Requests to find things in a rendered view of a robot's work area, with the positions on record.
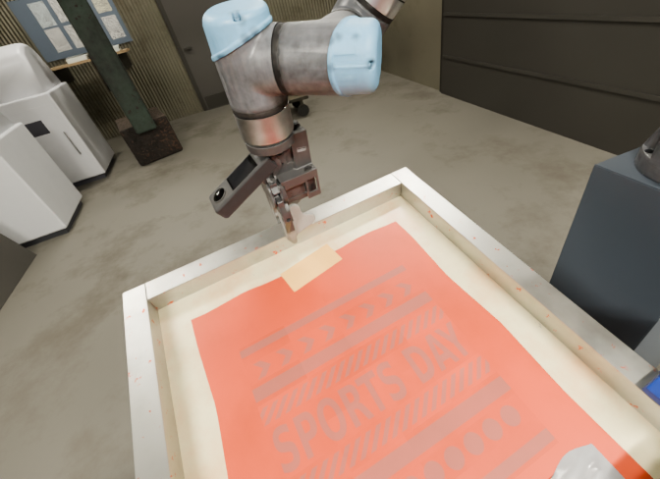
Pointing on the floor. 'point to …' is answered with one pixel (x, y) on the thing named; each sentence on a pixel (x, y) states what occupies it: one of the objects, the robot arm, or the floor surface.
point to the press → (117, 80)
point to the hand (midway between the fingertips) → (285, 232)
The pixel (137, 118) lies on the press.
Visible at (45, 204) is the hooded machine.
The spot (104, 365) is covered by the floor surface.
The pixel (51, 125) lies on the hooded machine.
